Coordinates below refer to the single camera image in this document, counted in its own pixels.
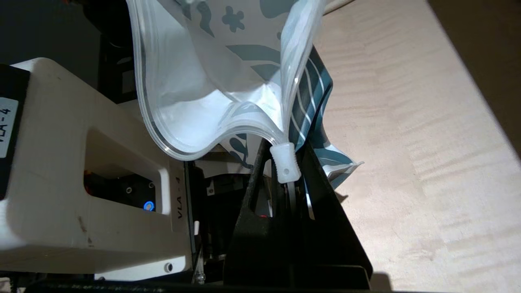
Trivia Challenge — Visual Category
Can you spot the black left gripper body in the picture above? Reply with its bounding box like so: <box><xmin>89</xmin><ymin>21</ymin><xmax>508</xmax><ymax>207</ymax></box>
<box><xmin>83</xmin><ymin>0</ymin><xmax>141</xmax><ymax>104</ymax></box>

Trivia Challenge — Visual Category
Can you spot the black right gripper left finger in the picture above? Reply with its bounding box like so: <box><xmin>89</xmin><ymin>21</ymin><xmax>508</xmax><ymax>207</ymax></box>
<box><xmin>223</xmin><ymin>138</ymin><xmax>291</xmax><ymax>268</ymax></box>

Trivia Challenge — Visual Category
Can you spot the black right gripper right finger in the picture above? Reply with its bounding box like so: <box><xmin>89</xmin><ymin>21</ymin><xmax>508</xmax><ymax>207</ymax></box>
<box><xmin>292</xmin><ymin>138</ymin><xmax>373</xmax><ymax>270</ymax></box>

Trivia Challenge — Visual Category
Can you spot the white leaf-print plastic bag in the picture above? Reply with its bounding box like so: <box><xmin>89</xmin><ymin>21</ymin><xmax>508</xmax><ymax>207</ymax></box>
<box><xmin>125</xmin><ymin>0</ymin><xmax>364</xmax><ymax>192</ymax></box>

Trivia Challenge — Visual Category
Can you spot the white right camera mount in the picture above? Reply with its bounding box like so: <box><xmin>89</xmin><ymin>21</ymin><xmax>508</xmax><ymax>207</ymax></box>
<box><xmin>0</xmin><ymin>57</ymin><xmax>195</xmax><ymax>282</ymax></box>

